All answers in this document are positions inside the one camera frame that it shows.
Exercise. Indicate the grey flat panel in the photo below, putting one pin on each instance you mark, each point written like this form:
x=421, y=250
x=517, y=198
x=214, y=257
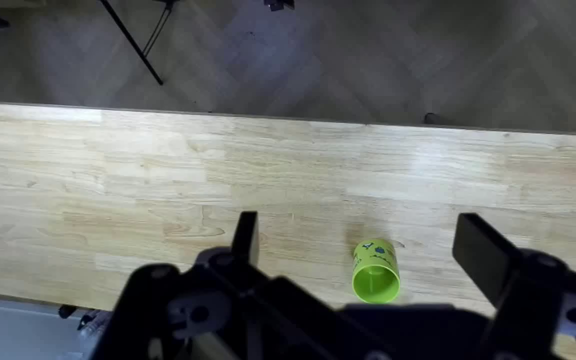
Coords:
x=21, y=331

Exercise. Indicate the black tripod stand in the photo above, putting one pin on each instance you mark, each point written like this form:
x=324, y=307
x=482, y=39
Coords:
x=133, y=41

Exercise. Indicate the green plastic mug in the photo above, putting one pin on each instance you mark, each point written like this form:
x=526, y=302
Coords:
x=376, y=273

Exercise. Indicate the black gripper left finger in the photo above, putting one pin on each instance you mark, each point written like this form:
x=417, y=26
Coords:
x=247, y=236

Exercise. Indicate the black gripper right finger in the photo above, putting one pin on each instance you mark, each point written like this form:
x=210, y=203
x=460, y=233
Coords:
x=484, y=257

